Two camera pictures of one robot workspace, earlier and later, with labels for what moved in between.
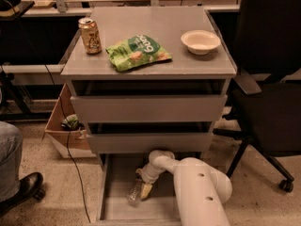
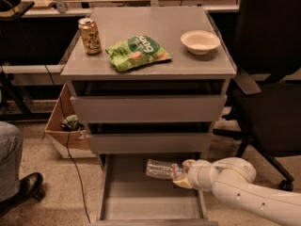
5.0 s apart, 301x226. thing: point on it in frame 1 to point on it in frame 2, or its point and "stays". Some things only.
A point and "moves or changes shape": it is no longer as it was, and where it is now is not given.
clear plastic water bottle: [134, 193] moves or changes shape
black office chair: [268, 45] stays
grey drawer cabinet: [149, 79] stays
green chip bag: [137, 50] stays
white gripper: [149, 175] to [198, 174]
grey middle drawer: [147, 143] stays
